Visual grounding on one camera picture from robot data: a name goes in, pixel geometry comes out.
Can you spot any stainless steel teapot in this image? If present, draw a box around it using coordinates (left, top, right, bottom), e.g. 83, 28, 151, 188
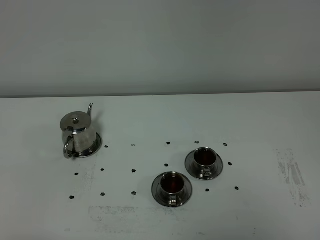
60, 103, 98, 159

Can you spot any far stainless steel saucer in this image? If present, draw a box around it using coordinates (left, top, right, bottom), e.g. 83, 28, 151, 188
184, 147, 224, 181

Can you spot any near stainless steel teacup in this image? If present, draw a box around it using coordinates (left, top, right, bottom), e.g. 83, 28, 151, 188
159, 171, 185, 208

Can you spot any stainless steel saucer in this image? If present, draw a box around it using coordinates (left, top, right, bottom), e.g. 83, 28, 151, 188
151, 171, 193, 208
184, 147, 224, 181

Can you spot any stainless steel teacup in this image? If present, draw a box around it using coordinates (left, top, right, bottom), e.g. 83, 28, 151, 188
193, 147, 217, 180
159, 171, 185, 208

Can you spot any steel teapot saucer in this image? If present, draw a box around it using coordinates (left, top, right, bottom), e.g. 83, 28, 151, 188
73, 133, 102, 158

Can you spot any near stainless steel saucer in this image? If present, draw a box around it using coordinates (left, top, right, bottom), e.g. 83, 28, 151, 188
151, 171, 193, 208

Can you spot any far stainless steel teacup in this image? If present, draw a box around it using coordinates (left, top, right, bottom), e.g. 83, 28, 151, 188
193, 147, 217, 180

